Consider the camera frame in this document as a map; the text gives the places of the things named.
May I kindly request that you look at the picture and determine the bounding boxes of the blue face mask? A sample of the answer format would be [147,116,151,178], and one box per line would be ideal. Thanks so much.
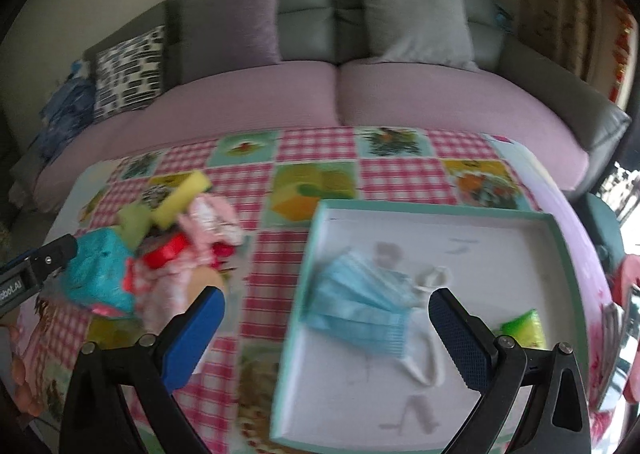
[297,247,446,385]

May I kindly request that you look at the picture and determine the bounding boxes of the grey cushion left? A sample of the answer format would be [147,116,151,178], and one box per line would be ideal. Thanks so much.
[177,0,283,85]

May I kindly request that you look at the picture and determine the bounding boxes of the light green cloth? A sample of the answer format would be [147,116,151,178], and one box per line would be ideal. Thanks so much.
[117,204,153,250]

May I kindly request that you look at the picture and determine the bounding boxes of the pink fabric scrunchie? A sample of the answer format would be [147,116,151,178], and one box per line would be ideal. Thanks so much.
[177,194,243,255]

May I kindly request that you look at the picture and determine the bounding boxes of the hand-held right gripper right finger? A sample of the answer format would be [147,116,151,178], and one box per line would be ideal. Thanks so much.
[415,287,593,454]

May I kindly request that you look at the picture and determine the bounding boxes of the grey pillow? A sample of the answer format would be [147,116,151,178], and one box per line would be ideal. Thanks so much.
[357,0,481,72]

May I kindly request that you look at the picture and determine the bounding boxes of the beige patterned curtain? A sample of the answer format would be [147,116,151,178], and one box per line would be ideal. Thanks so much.
[520,0,638,110]

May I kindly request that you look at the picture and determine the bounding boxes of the red capped small bottle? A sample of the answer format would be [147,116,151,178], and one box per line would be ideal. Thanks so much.
[142,234,188,270]

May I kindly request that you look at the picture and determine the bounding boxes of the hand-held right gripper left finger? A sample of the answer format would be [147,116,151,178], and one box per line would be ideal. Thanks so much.
[59,285,226,454]

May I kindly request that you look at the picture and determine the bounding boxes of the beige round puff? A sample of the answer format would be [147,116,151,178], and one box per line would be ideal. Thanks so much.
[187,269,228,295]

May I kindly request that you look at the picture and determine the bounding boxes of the teal box with white inside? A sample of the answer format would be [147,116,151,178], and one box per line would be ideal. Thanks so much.
[270,199,591,452]

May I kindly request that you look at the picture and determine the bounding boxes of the teal chair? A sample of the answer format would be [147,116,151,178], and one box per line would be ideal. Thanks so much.
[582,191,623,275]

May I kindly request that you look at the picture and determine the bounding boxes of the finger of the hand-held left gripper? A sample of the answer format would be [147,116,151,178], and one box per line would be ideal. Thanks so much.
[25,234,79,285]

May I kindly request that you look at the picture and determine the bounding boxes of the teal tissue pack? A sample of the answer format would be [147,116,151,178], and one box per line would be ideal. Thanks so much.
[62,227,136,315]

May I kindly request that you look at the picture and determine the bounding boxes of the yellow sponge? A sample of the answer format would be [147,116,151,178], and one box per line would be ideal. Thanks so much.
[154,171,213,230]

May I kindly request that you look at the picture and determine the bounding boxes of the pink white striped towel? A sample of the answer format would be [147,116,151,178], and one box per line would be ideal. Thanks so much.
[125,254,221,330]

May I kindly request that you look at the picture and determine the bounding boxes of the pink checkered printed tablecloth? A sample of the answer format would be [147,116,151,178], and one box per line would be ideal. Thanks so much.
[10,127,626,454]

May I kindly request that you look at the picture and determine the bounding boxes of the blue patterned cloth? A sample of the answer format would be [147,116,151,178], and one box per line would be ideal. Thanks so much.
[37,59,98,165]

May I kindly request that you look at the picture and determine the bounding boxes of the black white patterned pillow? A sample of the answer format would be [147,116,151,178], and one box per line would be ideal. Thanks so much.
[94,25,166,120]

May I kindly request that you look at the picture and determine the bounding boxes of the green tissue packet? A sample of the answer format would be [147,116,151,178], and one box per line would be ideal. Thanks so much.
[500,309,547,350]

